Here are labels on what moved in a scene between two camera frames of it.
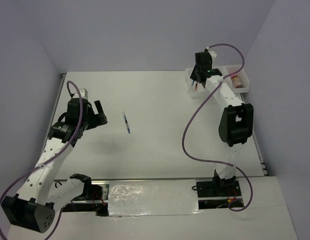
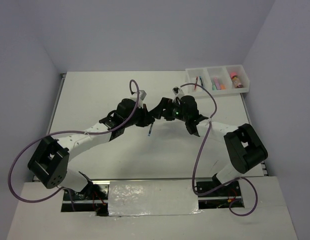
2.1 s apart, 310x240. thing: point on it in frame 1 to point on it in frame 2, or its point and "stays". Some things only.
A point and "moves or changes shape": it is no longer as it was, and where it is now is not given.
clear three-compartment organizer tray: (241, 80) stays
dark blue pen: (127, 125) moves or changes shape
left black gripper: (99, 119) to (146, 118)
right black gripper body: (193, 75) to (175, 111)
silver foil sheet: (153, 198) stays
